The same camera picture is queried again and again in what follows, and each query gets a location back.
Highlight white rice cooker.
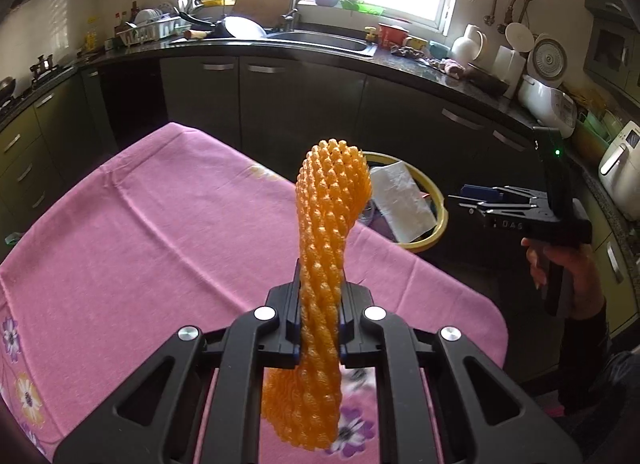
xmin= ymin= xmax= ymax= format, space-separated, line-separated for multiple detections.
xmin=517 ymin=34 xmax=578 ymax=137

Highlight red mug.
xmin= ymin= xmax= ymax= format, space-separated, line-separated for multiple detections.
xmin=377 ymin=23 xmax=411 ymax=48

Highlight orange foam fruit net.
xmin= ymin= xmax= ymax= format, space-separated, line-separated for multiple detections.
xmin=261 ymin=139 xmax=373 ymax=449

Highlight steel faucet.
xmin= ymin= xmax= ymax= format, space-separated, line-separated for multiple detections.
xmin=280 ymin=0 xmax=311 ymax=32

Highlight green storage tubs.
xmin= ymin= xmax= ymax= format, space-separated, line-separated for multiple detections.
xmin=575 ymin=112 xmax=626 ymax=160

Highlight white jug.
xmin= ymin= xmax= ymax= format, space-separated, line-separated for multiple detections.
xmin=450 ymin=23 xmax=487 ymax=65

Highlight microwave oven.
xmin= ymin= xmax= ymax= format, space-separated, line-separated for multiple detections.
xmin=585 ymin=0 xmax=640 ymax=90

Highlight person's right forearm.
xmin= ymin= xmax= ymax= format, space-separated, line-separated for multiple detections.
xmin=557 ymin=297 xmax=640 ymax=415

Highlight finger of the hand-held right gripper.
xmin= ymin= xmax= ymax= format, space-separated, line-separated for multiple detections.
xmin=447 ymin=195 xmax=541 ymax=213
xmin=460 ymin=184 xmax=547 ymax=201

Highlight pink floral tablecloth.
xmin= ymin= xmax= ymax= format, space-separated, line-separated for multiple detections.
xmin=0 ymin=121 xmax=508 ymax=464

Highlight gas stove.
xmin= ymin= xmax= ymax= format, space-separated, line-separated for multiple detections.
xmin=0 ymin=57 xmax=76 ymax=110

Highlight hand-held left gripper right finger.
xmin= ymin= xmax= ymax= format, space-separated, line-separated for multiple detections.
xmin=339 ymin=281 xmax=583 ymax=464

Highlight white carton box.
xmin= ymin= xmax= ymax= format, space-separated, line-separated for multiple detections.
xmin=492 ymin=44 xmax=526 ymax=98

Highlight round white plate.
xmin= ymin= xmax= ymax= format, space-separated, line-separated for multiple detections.
xmin=505 ymin=22 xmax=536 ymax=52

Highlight black kitchen countertop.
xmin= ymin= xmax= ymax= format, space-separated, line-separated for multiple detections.
xmin=0 ymin=27 xmax=640 ymax=225

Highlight person's right hand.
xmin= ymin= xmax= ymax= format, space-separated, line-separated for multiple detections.
xmin=521 ymin=237 xmax=606 ymax=320

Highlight white paper towel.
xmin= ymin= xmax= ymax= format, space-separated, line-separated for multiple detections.
xmin=372 ymin=160 xmax=436 ymax=242

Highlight small steel pot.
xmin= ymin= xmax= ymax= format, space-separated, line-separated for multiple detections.
xmin=31 ymin=55 xmax=57 ymax=79

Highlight white dish rack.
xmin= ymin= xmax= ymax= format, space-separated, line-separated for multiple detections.
xmin=116 ymin=7 xmax=183 ymax=48

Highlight black frying pan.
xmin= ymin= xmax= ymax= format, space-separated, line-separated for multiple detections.
xmin=175 ymin=11 xmax=226 ymax=40

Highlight yellow-rimmed trash bin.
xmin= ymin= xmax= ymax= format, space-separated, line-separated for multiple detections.
xmin=357 ymin=151 xmax=449 ymax=253

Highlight kitchen base cabinets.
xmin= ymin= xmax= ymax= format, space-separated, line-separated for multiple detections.
xmin=0 ymin=52 xmax=640 ymax=380

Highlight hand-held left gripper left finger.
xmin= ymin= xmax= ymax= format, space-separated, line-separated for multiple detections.
xmin=52 ymin=264 xmax=306 ymax=464

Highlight green plastic containers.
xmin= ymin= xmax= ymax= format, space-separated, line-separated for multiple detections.
xmin=340 ymin=0 xmax=386 ymax=15

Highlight steel sink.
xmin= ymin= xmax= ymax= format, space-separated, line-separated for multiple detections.
xmin=170 ymin=29 xmax=376 ymax=58

